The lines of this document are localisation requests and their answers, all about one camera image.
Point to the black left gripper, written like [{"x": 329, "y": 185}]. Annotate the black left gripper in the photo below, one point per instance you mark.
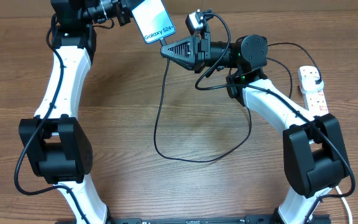
[{"x": 125, "y": 12}]

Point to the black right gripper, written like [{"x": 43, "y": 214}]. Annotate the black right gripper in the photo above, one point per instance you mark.
[{"x": 197, "y": 50}]

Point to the Galaxy smartphone blue screen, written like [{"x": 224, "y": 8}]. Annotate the Galaxy smartphone blue screen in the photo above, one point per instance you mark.
[{"x": 153, "y": 20}]

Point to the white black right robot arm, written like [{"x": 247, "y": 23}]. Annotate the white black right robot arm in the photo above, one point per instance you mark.
[{"x": 314, "y": 155}]

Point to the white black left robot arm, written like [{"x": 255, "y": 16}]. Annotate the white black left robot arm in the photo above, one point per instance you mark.
[{"x": 57, "y": 154}]

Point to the white charger plug adapter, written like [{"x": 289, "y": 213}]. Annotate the white charger plug adapter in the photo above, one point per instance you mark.
[{"x": 310, "y": 85}]

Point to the white power strip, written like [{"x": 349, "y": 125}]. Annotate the white power strip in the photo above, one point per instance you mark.
[{"x": 314, "y": 102}]

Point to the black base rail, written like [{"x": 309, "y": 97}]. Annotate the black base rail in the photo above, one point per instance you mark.
[{"x": 191, "y": 221}]

